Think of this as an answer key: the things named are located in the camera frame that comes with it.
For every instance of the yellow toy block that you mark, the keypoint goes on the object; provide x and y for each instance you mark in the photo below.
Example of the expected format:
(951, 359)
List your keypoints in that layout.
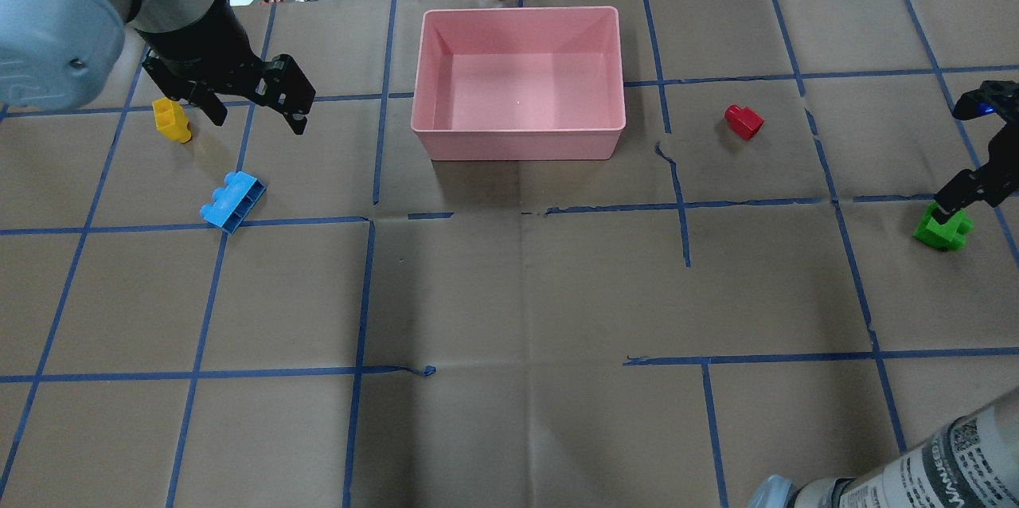
(171, 120)

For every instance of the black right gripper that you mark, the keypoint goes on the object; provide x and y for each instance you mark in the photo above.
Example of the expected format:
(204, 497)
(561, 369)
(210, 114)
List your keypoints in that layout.
(1005, 173)

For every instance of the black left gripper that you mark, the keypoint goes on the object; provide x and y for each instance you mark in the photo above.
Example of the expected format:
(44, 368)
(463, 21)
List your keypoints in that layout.
(208, 48)

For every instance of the green toy block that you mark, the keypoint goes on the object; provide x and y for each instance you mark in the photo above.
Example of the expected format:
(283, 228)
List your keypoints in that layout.
(949, 236)

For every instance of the blue toy block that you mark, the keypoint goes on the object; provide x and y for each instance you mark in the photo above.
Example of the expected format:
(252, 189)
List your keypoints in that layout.
(232, 202)

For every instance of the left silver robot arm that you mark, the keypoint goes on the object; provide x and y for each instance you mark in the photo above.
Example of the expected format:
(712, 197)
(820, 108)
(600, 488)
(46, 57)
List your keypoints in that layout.
(57, 55)

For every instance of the red toy block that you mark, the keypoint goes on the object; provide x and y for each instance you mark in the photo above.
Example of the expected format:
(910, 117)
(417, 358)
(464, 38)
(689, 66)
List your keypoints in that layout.
(744, 121)

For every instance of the pink plastic box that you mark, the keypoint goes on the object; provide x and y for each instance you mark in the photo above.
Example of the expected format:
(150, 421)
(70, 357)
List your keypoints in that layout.
(520, 84)

